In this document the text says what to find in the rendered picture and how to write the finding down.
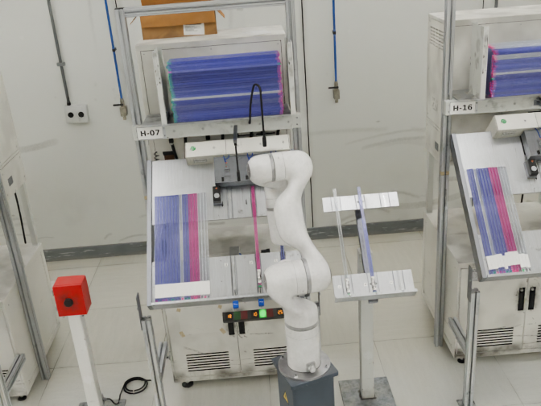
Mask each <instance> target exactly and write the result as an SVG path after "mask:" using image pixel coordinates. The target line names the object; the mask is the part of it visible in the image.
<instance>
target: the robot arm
mask: <svg viewBox="0 0 541 406"><path fill-rule="evenodd" d="M312 170H313V163H312V159H311V158H310V156H309V155H308V154H307V153H305V152H304V151H281V152H274V153H267V154H261V155H256V156H254V157H252V158H251V159H250V160H249V161H248V163H247V165H246V171H247V175H248V177H249V178H250V180H251V181H252V182H253V183H254V184H256V185H258V186H262V187H264V192H265V198H266V211H267V217H268V223H269V229H270V239H271V241H272V242H273V243H274V244H276V245H281V246H287V247H293V248H295V249H296V250H298V251H299V252H300V254H301V255H302V259H297V260H290V259H283V260H281V261H280V262H278V263H275V264H272V265H270V266H269V267H268V268H267V269H266V270H265V271H264V274H263V278H262V282H263V286H264V288H265V290H266V292H267V294H268V295H269V296H270V297H271V298H272V299H273V300H274V301H275V302H276V303H278V304H279V305H280V306H281V307H282V309H283V313H284V320H285V331H286V342H287V352H286V353H284V354H283V355H282V356H281V357H280V359H279V371H280V372H281V373H282V375H284V376H285V377H287V378H289V379H292V380H295V381H301V382H305V381H312V380H315V379H318V378H320V377H322V376H324V375H325V374H326V373H327V372H328V370H329V369H330V366H331V364H330V358H329V356H328V355H327V354H326V353H325V352H323V351H322V350H320V331H319V315H318V309H317V306H316V304H315V303H314V302H312V301H310V300H307V299H304V298H301V297H298V296H299V295H304V294H309V293H314V292H321V291H323V290H325V289H326V288H327V287H328V286H329V285H330V284H331V280H332V273H331V269H330V267H329V265H328V264H327V262H326V260H325V259H324V257H323V256H322V254H321V253H320V252H319V251H318V250H317V249H316V247H315V246H314V244H313V243H312V240H311V239H310V237H309V235H308V232H307V229H306V226H305V222H304V214H303V209H302V202H301V197H302V193H303V190H304V188H305V186H306V184H307V182H308V181H309V179H310V177H311V175H312Z"/></svg>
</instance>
